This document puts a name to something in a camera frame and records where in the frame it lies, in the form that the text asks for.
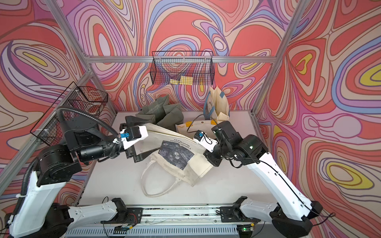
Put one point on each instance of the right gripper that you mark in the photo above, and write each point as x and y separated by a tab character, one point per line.
210	156

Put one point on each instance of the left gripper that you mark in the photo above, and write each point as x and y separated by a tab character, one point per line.
132	152

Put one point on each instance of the cream canvas tote bag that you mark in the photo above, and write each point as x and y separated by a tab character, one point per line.
177	154

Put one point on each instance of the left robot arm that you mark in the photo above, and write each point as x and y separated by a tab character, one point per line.
85	138

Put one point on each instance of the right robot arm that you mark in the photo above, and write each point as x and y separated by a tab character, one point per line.
291	214

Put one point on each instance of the olive green fabric bag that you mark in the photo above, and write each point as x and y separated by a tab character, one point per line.
162	114

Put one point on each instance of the yellow sticky notes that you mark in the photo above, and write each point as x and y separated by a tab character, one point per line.
183	80

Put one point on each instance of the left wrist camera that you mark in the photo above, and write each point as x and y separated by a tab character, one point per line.
131	136

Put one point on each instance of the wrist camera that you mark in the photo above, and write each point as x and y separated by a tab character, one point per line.
202	139
131	136

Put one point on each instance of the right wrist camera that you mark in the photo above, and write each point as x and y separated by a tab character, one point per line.
202	139

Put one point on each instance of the white bag yellow handles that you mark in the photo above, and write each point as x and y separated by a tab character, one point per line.
189	129

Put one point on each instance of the beige bag blue handles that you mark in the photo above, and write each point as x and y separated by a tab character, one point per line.
216	105

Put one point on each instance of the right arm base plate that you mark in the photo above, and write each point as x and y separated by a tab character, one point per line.
229	214

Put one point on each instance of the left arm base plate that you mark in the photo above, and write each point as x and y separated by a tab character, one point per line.
131	216

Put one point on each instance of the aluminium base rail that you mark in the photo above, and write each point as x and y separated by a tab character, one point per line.
179	221

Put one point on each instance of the black wire basket back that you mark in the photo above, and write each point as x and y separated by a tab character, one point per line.
168	65

